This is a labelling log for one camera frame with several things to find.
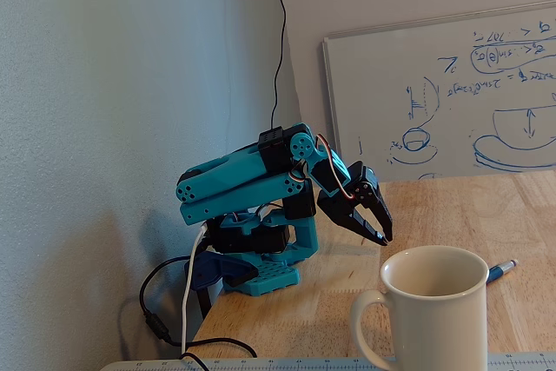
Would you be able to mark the whiteboard with blue writing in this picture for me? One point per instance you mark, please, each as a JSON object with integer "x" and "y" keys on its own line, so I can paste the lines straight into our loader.
{"x": 478, "y": 127}

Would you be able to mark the blue and black clamp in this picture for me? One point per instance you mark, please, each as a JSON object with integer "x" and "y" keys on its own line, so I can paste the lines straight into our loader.
{"x": 208, "y": 271}

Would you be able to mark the blue and silver pen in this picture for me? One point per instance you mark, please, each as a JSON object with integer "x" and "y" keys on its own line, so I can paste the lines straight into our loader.
{"x": 499, "y": 271}

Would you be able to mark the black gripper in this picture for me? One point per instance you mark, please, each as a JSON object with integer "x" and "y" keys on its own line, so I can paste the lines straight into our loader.
{"x": 343, "y": 208}

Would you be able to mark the cream ceramic mug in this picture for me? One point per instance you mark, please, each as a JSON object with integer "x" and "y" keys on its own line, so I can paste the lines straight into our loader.
{"x": 434, "y": 323}

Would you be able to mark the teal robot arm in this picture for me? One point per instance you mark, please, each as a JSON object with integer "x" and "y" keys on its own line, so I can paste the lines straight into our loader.
{"x": 226, "y": 171}

